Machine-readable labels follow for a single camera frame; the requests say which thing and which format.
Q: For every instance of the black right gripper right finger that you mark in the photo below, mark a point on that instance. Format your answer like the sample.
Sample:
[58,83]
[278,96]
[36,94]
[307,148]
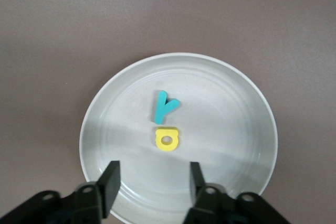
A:
[204,203]

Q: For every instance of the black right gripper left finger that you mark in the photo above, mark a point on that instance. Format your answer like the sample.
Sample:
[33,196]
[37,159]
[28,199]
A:
[105,192]

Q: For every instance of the yellow foam letter d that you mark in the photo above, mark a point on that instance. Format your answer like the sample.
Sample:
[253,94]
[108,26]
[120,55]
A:
[166,130]

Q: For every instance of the cyan foam letter y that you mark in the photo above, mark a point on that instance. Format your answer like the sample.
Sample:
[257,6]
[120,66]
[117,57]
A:
[160,113]

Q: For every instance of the beige brown plate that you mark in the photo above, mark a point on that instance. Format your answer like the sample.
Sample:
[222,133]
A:
[223,129]

